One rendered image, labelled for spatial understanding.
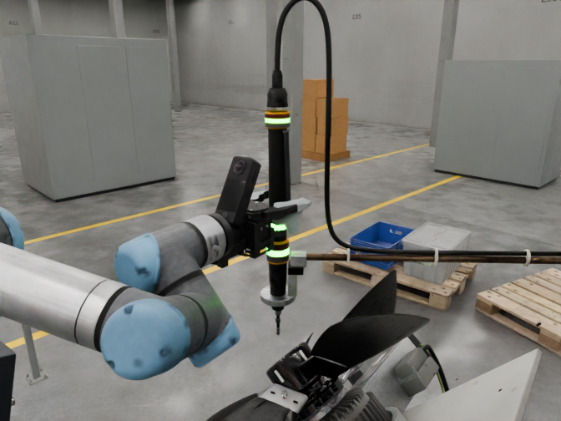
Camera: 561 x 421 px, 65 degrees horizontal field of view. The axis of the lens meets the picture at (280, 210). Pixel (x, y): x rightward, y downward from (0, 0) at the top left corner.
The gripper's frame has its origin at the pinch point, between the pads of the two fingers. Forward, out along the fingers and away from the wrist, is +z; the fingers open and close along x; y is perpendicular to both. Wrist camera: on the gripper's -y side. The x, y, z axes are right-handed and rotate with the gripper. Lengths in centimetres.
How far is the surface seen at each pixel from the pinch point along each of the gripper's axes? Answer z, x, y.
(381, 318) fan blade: 2.0, 20.0, 20.2
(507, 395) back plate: 10, 41, 31
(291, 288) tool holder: -2.3, 2.9, 17.8
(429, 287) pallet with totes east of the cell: 267, -50, 150
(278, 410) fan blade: -6.7, 3.1, 43.9
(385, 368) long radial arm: 28, 11, 52
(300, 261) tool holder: -1.4, 4.2, 12.1
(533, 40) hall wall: 1247, -159, -82
